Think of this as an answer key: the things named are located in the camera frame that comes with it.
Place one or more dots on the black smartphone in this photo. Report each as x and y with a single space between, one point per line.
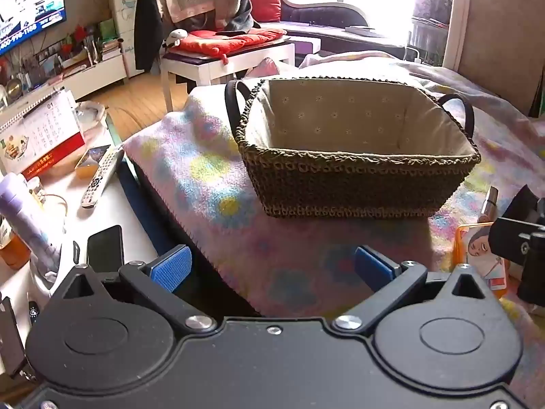
104 247

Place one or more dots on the white drawer cabinet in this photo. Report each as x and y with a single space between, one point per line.
123 8

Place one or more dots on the orange container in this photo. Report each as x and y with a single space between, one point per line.
15 255

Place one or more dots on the purple bottle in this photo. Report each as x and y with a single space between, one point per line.
21 213

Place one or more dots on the gold lipstick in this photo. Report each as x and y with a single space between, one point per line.
489 204

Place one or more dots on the pink cloth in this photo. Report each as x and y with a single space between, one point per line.
268 68

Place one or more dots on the red pillow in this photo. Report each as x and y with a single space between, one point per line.
264 2

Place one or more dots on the white television cabinet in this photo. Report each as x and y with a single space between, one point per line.
98 72

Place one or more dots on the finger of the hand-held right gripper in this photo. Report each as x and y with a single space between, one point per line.
509 238

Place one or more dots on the flat screen television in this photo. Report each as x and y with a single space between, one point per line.
30 4

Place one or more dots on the red seat cushion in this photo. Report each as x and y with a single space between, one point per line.
230 42

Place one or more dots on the purple chaise sofa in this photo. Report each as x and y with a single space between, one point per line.
340 30

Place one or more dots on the white side table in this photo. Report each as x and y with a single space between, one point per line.
213 72

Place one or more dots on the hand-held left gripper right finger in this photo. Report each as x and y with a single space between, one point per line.
374 266

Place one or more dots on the white plush toy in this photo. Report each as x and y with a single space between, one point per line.
176 38

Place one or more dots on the pastel floral fleece blanket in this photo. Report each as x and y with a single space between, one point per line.
238 230

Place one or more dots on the patterned curtain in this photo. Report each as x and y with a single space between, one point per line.
432 8

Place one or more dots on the desk calendar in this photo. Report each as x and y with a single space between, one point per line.
42 132

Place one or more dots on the orange card with cartoon face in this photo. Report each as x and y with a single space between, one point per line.
479 251

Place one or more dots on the grey remote control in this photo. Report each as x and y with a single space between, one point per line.
100 179

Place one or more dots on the white plastic dish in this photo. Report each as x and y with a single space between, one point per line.
89 113

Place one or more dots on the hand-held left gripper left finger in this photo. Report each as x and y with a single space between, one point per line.
172 266

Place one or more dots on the black jacket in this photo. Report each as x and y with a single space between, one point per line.
147 30

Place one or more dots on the woven basket with fabric liner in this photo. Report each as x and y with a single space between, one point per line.
340 187

